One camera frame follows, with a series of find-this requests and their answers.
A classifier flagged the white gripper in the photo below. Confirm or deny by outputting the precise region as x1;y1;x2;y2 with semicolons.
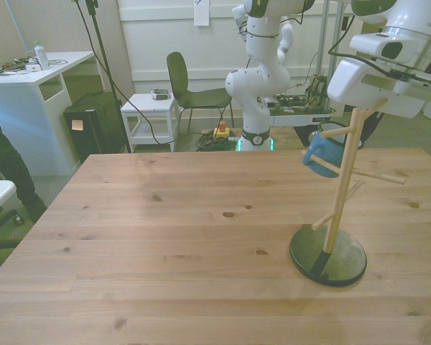
326;57;431;119

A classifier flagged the blue enamel mug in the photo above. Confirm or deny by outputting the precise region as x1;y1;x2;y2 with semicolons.
301;121;366;179

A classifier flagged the wooden mug tree black base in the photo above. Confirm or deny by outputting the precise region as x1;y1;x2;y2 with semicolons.
289;98;407;288

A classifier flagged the electronics cart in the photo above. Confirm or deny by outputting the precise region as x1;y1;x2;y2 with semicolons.
261;0;344;127

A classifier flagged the yellow emergency stop button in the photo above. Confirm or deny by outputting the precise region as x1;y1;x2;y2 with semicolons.
213;121;231;142

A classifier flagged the white paper sheet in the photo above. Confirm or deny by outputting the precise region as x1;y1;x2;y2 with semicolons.
193;0;211;27

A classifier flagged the dark shell chair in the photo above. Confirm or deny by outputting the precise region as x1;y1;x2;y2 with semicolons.
166;51;235;134

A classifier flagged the white side table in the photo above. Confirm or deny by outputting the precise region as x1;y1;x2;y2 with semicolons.
120;93;181;154

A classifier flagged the black tripod pole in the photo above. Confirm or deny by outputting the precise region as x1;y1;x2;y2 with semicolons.
84;0;132;155

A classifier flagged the black case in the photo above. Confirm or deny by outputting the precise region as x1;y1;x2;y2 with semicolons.
62;92;129;163

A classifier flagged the clear plastic bottle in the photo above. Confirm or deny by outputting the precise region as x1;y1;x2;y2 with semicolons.
33;40;52;71

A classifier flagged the white desk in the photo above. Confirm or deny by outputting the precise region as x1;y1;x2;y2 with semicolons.
0;50;106;178

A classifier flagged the person in dark clothing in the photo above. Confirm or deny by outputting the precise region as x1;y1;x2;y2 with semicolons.
0;101;48;224

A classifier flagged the dark floor cable coil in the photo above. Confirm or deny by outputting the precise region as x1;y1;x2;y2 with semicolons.
195;131;244;152

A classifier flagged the black tripod cable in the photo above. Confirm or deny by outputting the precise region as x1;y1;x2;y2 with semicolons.
71;0;216;147

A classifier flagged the coloured wire bundle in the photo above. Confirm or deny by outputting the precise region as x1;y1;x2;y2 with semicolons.
0;56;28;71

